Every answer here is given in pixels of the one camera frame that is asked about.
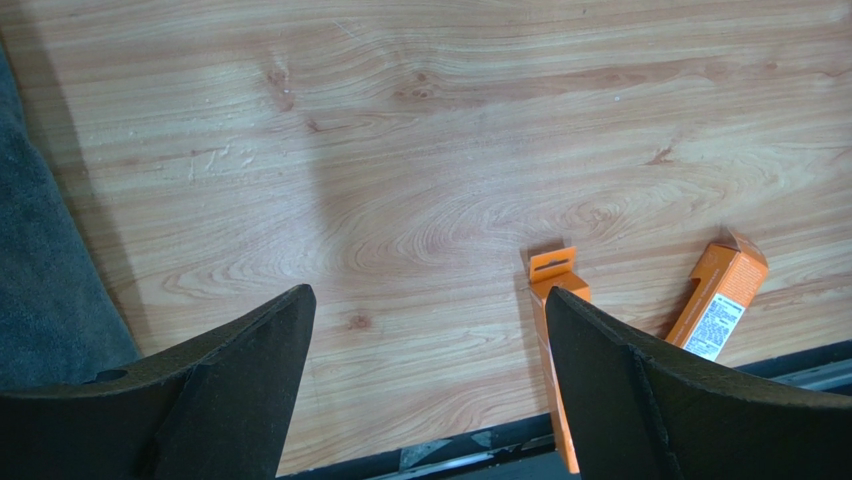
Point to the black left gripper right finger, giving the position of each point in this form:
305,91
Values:
641,408

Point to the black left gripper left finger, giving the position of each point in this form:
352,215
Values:
217,406

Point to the dark green pillow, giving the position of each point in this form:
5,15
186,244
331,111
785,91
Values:
58,323

